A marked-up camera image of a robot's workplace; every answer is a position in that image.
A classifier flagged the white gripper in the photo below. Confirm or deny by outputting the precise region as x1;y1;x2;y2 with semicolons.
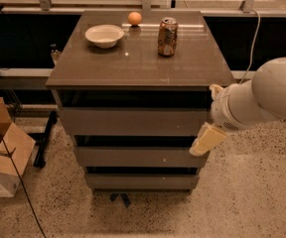
190;84;245;156

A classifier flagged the grey top drawer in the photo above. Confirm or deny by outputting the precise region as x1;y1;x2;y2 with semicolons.
58;107;210;136

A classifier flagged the grey drawer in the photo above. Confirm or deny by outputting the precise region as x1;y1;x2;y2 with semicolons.
74;147;210;168
58;107;210;136
84;174;199;190

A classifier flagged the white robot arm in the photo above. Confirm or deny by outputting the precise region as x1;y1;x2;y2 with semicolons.
190;58;286;156

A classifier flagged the grey drawer cabinet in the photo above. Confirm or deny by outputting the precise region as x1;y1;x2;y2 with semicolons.
45;9;238;195

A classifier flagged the grey middle drawer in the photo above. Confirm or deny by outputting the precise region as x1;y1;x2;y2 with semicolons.
74;147;210;168

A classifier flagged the grey bottom drawer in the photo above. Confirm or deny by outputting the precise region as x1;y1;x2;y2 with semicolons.
84;174;199;190

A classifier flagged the open cardboard box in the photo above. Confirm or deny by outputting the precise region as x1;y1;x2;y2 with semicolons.
0;97;35;197

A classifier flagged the crushed soda can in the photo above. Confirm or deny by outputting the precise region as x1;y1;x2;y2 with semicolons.
158;17;178;57

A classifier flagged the orange ball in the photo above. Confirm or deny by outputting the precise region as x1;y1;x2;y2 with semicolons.
128;12;142;26

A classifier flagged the white bowl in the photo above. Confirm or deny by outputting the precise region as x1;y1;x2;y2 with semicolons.
84;25;124;49

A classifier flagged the black table leg left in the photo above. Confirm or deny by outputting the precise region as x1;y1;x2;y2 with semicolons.
34;111;58;169

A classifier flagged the white cable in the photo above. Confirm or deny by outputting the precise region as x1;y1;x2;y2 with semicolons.
238;9;262;85

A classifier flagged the metal window frame rail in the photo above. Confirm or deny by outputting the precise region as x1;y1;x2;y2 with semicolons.
0;0;286;18

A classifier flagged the black floor cable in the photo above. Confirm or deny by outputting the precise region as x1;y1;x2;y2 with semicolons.
0;108;48;238

